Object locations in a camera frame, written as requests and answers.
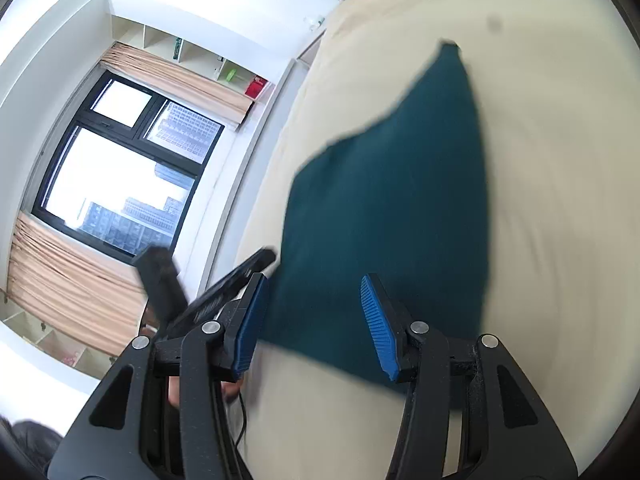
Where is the white nightstand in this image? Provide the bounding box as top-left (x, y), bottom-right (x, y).
top-left (294, 26), bottom-right (329, 67)

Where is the person's dark clothing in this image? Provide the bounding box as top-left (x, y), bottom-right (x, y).
top-left (0, 416), bottom-right (63, 468)

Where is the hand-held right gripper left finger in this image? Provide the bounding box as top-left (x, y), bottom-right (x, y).
top-left (47, 274), bottom-right (270, 480)

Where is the black cable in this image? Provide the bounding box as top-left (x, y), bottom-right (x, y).
top-left (231, 391), bottom-right (249, 462)

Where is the black framed window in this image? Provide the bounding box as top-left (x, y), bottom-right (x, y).
top-left (31, 71), bottom-right (227, 264)

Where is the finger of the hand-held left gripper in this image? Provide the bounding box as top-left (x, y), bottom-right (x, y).
top-left (134, 244), bottom-right (190, 328)
top-left (167, 246), bottom-right (277, 336)

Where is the bed with beige sheet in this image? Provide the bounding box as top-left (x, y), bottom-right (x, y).
top-left (234, 0), bottom-right (637, 480)

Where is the peach curtain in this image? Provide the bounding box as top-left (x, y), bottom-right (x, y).
top-left (99, 41), bottom-right (257, 127)
top-left (6, 211), bottom-right (152, 357)

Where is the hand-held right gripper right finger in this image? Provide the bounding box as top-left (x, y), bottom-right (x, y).
top-left (361, 274), bottom-right (578, 480)

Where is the dark teal knit sweater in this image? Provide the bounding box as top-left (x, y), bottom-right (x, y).
top-left (256, 41), bottom-right (492, 397)

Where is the white shelf unit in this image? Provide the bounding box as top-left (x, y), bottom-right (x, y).
top-left (109, 13), bottom-right (274, 104)
top-left (0, 304), bottom-right (119, 372)

